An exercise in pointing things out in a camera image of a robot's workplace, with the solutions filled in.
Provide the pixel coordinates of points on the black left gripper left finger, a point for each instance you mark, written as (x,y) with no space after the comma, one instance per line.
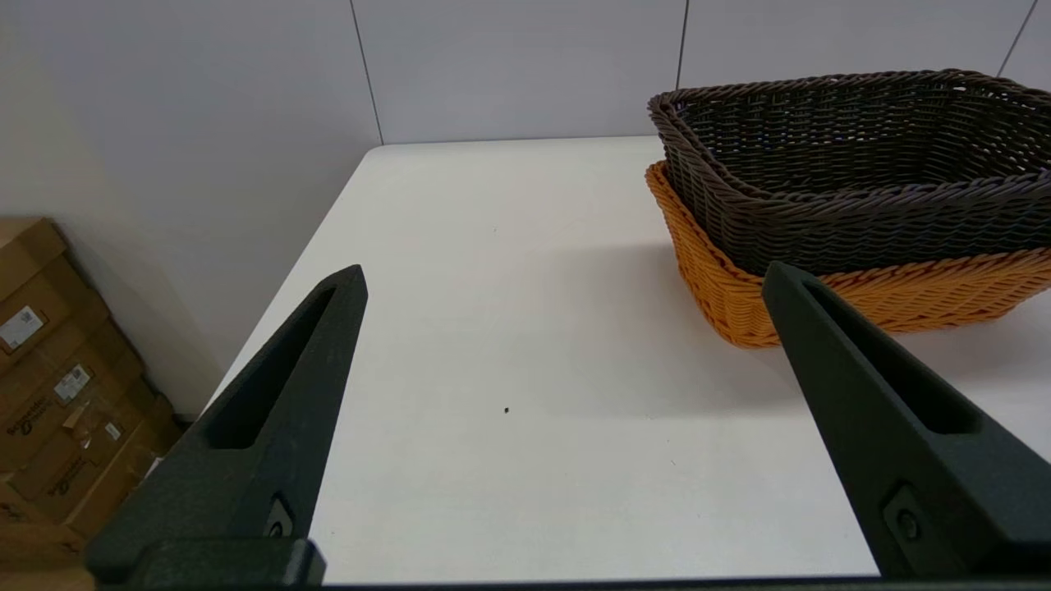
(263,460)

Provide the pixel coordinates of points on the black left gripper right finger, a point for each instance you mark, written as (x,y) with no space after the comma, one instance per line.
(920,443)

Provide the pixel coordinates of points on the orange wicker basket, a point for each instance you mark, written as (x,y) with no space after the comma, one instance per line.
(739,304)

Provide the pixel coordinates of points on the dark brown wicker basket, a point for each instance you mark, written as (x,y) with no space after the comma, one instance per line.
(862,205)

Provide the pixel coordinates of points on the brown cardboard box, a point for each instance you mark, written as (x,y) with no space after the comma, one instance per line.
(33,542)
(98,472)
(41,287)
(49,410)

